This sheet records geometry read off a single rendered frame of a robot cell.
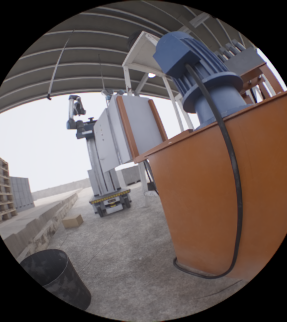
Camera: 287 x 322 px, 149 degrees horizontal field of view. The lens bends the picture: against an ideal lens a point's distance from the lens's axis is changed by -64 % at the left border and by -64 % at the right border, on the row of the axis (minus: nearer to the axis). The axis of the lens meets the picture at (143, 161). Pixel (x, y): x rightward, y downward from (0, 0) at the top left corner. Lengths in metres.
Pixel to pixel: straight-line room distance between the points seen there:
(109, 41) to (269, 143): 4.92
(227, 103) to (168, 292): 0.72
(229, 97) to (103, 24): 4.66
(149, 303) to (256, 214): 0.52
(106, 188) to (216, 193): 1.90
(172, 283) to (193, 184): 0.49
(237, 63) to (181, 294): 0.99
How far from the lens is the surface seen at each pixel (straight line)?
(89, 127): 2.24
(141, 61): 2.41
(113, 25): 4.85
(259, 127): 0.29
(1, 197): 2.30
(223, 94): 0.33
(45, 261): 0.81
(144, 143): 0.88
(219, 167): 0.30
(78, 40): 4.84
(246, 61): 0.61
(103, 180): 2.06
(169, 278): 0.66
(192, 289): 0.61
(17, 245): 1.14
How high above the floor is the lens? 0.56
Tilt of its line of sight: 4 degrees up
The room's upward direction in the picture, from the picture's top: 17 degrees counter-clockwise
